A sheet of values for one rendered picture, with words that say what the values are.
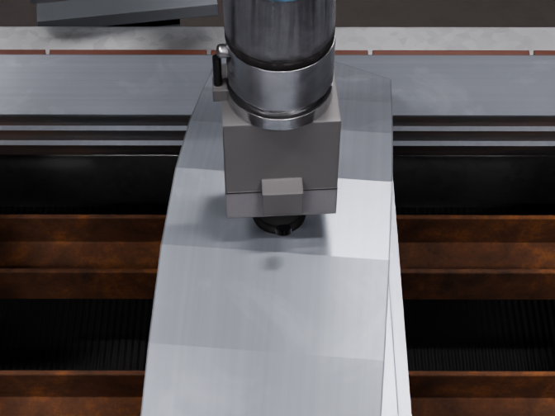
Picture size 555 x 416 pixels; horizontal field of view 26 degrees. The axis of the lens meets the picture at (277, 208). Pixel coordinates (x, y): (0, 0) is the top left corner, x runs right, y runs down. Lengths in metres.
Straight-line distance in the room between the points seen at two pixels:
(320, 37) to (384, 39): 0.80
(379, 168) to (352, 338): 0.16
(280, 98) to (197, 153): 0.22
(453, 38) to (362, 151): 0.59
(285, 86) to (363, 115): 0.30
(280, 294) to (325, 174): 0.11
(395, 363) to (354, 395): 0.15
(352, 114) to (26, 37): 0.63
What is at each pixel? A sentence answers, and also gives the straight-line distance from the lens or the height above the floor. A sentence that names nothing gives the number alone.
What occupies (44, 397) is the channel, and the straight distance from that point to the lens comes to 1.26.
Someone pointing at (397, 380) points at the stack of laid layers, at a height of 0.84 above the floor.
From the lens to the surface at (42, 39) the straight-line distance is 1.61.
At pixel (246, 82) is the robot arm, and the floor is 1.18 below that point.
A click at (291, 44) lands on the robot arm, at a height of 1.22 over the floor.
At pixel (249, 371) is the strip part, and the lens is 0.92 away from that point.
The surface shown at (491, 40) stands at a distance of 1.60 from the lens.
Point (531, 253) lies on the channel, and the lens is 1.37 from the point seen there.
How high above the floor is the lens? 1.75
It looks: 51 degrees down
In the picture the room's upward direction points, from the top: straight up
